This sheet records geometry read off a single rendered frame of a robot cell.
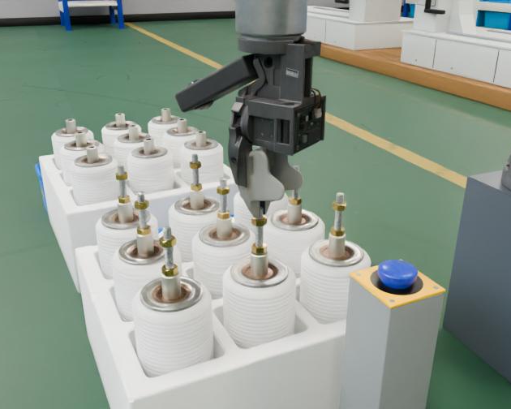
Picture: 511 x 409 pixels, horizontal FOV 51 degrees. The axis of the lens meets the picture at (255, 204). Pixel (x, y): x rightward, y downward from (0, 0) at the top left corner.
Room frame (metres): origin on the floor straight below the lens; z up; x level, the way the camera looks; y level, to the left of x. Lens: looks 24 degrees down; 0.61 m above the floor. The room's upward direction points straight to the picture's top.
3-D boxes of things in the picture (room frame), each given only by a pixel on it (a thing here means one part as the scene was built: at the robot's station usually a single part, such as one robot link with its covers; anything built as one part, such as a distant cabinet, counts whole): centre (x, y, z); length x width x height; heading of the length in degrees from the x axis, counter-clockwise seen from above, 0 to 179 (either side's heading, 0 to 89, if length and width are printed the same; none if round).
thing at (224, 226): (0.71, 0.05, 0.26); 0.02 x 0.02 x 0.03
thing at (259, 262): (0.61, 0.00, 0.26); 0.02 x 0.02 x 0.03
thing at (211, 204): (0.82, 0.10, 0.25); 0.08 x 0.08 x 0.01
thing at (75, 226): (1.20, 0.28, 0.09); 0.39 x 0.39 x 0.18; 27
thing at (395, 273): (0.48, -0.15, 0.32); 0.04 x 0.04 x 0.02
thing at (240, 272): (0.61, -0.01, 0.25); 0.08 x 0.08 x 0.01
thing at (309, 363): (0.71, 0.05, 0.09); 0.39 x 0.39 x 0.18; 26
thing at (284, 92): (0.59, -0.02, 0.49); 0.09 x 0.08 x 0.12; 55
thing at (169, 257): (0.56, 0.10, 0.30); 0.01 x 0.01 x 0.08
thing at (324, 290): (0.66, -0.11, 0.16); 0.10 x 0.10 x 0.18
